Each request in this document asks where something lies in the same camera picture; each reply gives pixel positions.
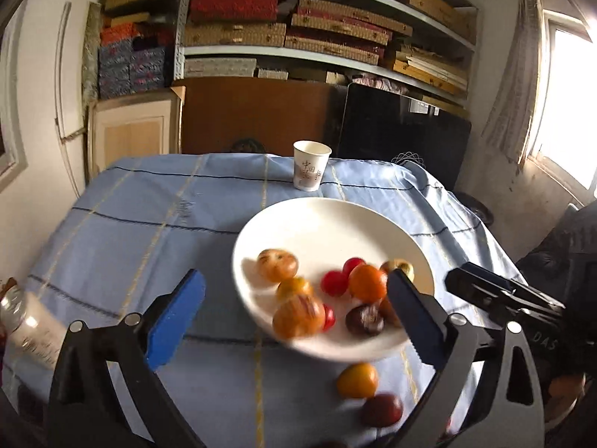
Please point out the black padded jacket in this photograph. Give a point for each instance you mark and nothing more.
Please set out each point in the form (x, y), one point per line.
(573, 233)

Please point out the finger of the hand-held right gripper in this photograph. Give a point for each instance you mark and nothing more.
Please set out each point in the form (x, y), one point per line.
(494, 301)
(503, 282)

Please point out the blue checked tablecloth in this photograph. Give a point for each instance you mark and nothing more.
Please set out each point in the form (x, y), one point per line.
(163, 242)

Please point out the white curved pipe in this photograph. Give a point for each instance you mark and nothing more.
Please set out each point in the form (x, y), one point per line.
(58, 116)

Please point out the pale curtain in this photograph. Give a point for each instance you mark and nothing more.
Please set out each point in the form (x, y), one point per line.
(517, 79)

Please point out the bright window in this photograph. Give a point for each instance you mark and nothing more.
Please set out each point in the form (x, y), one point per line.
(569, 102)

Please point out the green patterned panel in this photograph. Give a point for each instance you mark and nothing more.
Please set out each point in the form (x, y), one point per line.
(92, 56)

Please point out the white metal shelf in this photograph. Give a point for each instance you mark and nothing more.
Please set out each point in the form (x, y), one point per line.
(183, 9)

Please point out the cherry tomato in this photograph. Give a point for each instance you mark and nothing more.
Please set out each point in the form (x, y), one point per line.
(354, 265)
(329, 317)
(335, 283)

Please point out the dark carved chair back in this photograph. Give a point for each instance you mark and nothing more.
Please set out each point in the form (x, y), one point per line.
(249, 145)

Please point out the dark purple plum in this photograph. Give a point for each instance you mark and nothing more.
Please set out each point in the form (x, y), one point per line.
(382, 409)

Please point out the light wooden framed panel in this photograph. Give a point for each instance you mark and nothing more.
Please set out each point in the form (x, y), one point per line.
(130, 135)

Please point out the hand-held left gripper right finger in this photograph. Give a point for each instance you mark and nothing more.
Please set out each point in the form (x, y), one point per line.
(415, 322)

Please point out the stack of blue patterned boxes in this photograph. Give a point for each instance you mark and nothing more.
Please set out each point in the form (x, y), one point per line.
(130, 70)

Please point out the person's right hand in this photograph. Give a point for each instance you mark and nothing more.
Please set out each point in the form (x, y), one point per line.
(566, 396)

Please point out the black glass panel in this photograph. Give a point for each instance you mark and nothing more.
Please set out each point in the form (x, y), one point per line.
(401, 135)

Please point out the white paper cup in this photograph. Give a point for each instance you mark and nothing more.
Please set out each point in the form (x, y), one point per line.
(311, 168)

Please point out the brown wooden board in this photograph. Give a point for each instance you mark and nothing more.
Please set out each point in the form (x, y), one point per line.
(256, 112)

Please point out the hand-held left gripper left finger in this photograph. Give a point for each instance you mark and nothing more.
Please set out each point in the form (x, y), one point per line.
(175, 322)

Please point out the white drink can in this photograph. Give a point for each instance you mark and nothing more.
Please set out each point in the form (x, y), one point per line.
(28, 326)

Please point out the blemished small orange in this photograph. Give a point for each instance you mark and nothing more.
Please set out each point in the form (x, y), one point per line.
(278, 263)
(298, 316)

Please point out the dark water chestnut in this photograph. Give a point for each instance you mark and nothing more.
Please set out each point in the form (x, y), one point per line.
(364, 319)

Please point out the black round container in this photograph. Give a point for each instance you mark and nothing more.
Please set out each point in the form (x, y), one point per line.
(480, 210)

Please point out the stack of patterned flat boxes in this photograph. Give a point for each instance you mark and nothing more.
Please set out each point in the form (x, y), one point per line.
(233, 2)

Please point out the white plate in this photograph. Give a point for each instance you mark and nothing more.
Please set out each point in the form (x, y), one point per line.
(326, 228)

